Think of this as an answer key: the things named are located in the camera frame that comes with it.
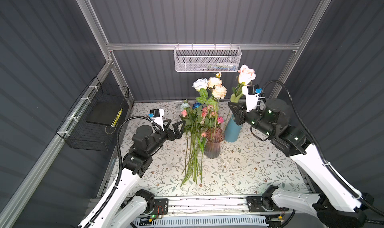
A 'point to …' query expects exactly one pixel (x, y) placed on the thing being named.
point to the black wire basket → (93, 123)
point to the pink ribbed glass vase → (214, 136)
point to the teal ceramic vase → (232, 130)
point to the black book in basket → (105, 112)
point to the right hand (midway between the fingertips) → (233, 102)
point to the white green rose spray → (191, 117)
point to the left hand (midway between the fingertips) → (179, 122)
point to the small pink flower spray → (207, 113)
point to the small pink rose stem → (187, 122)
